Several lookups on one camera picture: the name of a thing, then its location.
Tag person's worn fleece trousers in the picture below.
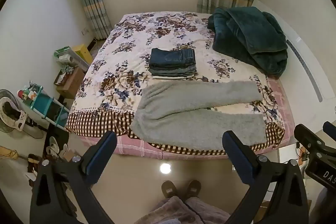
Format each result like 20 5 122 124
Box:
133 196 232 224

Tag teal shelf rack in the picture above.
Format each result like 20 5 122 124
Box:
22 84 70 127

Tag grey fleece pants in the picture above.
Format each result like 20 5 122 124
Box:
130 80 267 151

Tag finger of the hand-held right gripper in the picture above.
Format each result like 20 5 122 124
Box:
293 124 329 154
322 121 336 138

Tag dark green plush blanket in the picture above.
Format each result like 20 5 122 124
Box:
207 7 289 78

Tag person's brown slipper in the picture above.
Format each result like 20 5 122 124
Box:
185 179 202 200
161 180 177 200

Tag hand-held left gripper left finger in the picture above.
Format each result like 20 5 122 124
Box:
30 131 117 224

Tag person's right brown slipper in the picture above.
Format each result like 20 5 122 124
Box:
185 179 202 200

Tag person's right forearm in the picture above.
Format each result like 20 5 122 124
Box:
312 186 336 224

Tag clear plastic storage box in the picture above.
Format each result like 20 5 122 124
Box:
54 46 90 73

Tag stack of folded jeans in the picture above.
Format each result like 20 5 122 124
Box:
148 48 197 80

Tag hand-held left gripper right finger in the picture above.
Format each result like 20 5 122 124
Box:
222 130 309 224

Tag white bed headboard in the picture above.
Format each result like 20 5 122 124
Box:
251 0 336 125

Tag standing fan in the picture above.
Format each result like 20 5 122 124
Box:
0 89 44 139

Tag person's left brown slipper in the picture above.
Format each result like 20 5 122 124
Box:
161 180 177 200

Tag floral bed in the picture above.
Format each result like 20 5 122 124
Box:
64 11 285 156

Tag wooden nightstand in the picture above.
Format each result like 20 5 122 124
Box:
54 67 86 100

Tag pair of white shoes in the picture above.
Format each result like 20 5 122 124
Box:
46 136 69 159

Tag yellow box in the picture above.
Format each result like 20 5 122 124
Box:
72 43 93 65

